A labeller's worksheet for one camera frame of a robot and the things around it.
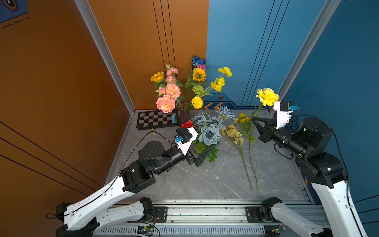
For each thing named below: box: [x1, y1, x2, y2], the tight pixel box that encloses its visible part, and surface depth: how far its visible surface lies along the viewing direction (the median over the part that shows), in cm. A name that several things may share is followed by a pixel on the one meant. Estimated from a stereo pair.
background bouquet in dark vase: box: [150, 54, 233, 124], surface depth 80 cm
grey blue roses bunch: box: [191, 105, 236, 163], surface depth 66 cm
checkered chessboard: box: [136, 109, 180, 131], surface depth 111 cm
